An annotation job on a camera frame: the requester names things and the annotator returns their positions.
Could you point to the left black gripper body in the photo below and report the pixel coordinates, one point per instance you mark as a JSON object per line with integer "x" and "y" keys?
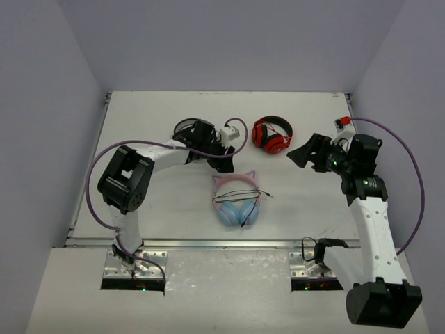
{"x": 213, "y": 149}

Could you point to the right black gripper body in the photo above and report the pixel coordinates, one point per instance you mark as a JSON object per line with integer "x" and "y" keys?
{"x": 332, "y": 157}

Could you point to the pink blue cat-ear headphones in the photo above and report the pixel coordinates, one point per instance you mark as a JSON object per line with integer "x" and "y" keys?
{"x": 240, "y": 207}

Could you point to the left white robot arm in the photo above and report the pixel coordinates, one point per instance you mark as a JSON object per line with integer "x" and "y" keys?
{"x": 125, "y": 180}

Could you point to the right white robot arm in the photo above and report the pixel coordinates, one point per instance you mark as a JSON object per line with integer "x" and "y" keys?
{"x": 378, "y": 292}

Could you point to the white black headphones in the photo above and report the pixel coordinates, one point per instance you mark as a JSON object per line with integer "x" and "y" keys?
{"x": 185, "y": 125}

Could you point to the red black headphones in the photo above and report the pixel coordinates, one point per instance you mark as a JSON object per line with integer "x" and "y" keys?
{"x": 272, "y": 134}

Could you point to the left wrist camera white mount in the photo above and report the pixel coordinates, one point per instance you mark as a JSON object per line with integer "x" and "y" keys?
{"x": 227, "y": 134}

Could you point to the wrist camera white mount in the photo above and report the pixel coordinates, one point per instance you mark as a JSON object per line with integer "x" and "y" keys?
{"x": 345, "y": 131}
{"x": 227, "y": 134}

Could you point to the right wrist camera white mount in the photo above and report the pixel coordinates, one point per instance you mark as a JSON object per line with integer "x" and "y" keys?
{"x": 345, "y": 131}

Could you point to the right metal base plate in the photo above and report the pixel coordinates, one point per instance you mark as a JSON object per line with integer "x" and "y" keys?
{"x": 304, "y": 269}

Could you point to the aluminium front table rail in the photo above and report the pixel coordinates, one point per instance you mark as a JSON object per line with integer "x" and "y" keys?
{"x": 193, "y": 243}

